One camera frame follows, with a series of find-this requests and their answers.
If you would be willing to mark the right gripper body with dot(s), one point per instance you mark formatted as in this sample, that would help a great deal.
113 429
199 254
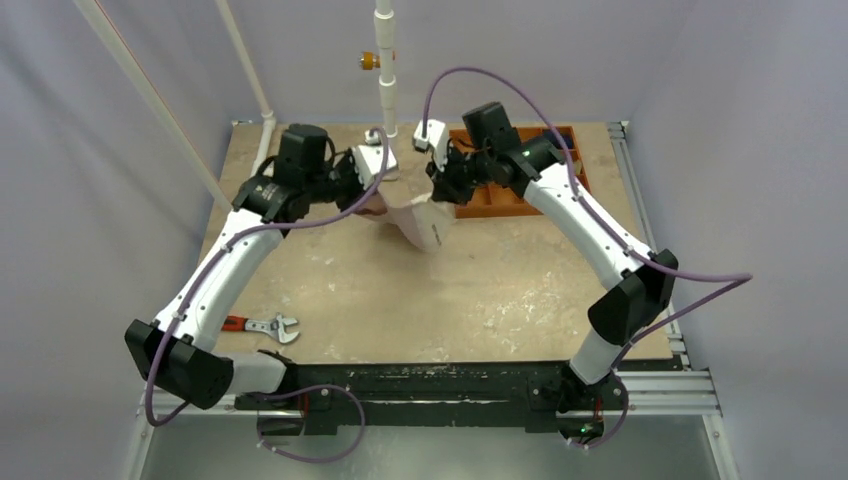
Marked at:
448 183

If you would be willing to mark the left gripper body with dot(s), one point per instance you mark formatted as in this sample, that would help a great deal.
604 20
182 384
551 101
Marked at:
341 183

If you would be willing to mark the orange compartment tray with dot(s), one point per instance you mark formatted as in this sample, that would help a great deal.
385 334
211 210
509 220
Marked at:
495 201

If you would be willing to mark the pink and white underwear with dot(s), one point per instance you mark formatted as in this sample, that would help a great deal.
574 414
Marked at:
422 221

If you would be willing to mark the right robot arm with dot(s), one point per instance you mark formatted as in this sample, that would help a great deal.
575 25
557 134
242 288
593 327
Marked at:
638 281

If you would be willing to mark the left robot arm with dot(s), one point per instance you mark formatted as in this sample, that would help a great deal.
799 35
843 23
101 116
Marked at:
305 185

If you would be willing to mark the rolled blue cloth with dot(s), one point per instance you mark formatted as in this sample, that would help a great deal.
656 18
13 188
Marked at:
564 133

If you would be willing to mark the orange yellow valve knob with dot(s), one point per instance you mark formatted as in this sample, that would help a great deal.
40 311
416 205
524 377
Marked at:
370 61

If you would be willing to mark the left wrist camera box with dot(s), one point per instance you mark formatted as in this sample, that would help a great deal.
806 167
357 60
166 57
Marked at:
368 163

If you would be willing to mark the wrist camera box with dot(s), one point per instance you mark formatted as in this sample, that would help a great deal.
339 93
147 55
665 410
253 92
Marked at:
368 163
432 136

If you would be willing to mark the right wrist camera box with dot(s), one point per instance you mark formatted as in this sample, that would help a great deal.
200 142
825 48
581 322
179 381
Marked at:
432 136

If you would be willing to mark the adjustable wrench red handle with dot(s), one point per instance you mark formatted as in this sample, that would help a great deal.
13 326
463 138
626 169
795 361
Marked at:
279 328

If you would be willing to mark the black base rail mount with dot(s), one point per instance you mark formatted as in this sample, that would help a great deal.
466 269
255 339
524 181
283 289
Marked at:
536 396

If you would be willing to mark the white PVC pipe frame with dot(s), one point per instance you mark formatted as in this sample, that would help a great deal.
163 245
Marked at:
201 66

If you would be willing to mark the aluminium frame rails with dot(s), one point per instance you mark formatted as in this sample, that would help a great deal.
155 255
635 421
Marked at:
655 393

